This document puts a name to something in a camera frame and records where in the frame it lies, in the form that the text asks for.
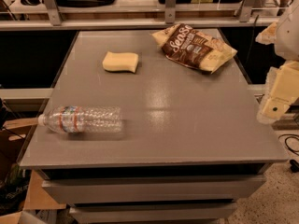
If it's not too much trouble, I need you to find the upper grey drawer front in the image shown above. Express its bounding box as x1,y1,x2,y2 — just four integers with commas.
42,175,265,204

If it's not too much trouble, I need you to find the yellow sponge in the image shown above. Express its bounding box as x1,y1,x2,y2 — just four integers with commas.
102,51,138,73

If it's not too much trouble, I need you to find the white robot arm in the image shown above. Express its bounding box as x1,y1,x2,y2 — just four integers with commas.
255,0,299,124

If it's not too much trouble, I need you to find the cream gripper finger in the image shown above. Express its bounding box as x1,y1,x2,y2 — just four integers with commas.
255,22,278,45
257,61,299,124

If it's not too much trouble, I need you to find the clear plastic water bottle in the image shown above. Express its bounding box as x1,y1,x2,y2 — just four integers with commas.
38,105,122,133

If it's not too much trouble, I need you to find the brown snack chip bag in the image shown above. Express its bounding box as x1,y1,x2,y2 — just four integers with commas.
152,23,237,74

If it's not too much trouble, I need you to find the lower grey drawer front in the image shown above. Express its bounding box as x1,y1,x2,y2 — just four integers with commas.
70,203,236,224

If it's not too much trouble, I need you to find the brown cardboard box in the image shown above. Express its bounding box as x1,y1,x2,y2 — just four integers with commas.
0,118,66,224

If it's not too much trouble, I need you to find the grey drawer cabinet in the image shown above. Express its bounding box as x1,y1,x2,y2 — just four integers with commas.
17,28,291,224

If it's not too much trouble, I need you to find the grey drawer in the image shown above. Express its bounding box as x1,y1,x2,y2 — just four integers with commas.
70,203,236,224
42,175,265,204

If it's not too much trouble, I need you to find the metal shelf rail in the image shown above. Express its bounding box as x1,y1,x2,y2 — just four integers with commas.
0,0,279,31

